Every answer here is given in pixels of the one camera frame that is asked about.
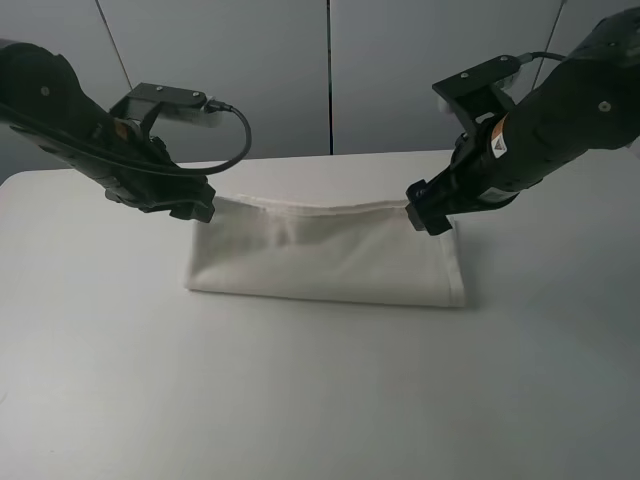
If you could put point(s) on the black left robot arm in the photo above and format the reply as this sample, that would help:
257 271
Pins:
42 100

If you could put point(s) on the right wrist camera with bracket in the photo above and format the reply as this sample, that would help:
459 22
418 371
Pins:
476 91

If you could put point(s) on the white towel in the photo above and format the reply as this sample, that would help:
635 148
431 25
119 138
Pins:
363 253

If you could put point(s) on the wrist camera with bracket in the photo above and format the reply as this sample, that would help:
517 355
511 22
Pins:
476 91
145 103

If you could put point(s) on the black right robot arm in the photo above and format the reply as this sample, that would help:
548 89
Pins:
590 101

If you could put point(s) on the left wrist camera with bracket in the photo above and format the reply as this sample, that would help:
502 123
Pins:
145 103

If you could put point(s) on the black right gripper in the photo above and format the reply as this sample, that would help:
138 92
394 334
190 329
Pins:
465 186

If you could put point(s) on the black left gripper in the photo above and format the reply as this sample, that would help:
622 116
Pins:
186 198

